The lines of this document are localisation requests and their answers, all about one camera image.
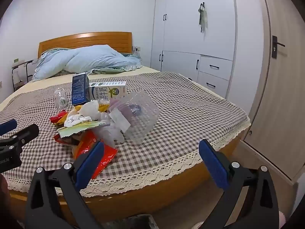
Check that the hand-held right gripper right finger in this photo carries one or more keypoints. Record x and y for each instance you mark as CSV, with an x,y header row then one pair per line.
x,y
214,164

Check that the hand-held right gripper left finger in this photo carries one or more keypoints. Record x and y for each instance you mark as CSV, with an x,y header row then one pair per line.
x,y
91,162

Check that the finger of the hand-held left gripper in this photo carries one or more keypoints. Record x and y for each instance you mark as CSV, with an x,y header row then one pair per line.
x,y
7,127
26,134

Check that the orange snack bag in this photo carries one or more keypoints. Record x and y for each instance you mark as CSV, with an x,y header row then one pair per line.
x,y
104,155

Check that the translucent plastic bag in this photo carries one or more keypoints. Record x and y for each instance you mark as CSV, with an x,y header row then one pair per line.
x,y
108,133

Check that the white tissue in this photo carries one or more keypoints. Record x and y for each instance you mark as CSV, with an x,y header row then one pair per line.
x,y
89,111

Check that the yellow snack bag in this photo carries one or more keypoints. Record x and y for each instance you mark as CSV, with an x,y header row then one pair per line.
x,y
104,107

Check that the dark blue carton box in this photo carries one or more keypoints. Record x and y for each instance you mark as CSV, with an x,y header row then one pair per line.
x,y
79,90

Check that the white milk carton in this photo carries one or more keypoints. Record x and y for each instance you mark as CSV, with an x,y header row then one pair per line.
x,y
107,91

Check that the red dark snack wrapper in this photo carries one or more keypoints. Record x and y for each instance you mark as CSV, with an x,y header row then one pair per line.
x,y
57,119

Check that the green yellow paper package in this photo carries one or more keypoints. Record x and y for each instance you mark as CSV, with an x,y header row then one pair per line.
x,y
78,127

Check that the small clear plastic bottle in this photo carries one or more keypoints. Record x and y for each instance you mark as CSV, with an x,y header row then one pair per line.
x,y
60,99

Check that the white container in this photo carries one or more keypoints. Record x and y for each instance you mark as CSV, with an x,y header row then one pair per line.
x,y
16,76

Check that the bedside table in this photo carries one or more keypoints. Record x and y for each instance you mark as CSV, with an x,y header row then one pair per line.
x,y
19,64

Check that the brown checkered blanket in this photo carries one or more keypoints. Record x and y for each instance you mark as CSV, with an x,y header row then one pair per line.
x,y
190,105

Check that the clear plastic container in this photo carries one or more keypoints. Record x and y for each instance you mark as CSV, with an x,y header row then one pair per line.
x,y
147,121

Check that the light blue duvet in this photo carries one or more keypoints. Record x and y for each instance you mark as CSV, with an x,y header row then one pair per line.
x,y
95,59

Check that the cream bed sheet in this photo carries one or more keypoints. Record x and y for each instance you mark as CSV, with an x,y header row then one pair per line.
x,y
147,71

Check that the white wardrobe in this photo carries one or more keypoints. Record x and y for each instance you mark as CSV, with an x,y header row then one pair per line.
x,y
181,28

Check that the hanging pale green cloth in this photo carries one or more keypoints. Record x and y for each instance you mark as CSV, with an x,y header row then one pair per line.
x,y
203,19

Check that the wooden bed frame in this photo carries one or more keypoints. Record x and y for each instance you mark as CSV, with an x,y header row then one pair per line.
x,y
83,39

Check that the wall socket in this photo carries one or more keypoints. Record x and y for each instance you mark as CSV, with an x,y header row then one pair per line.
x,y
137,49

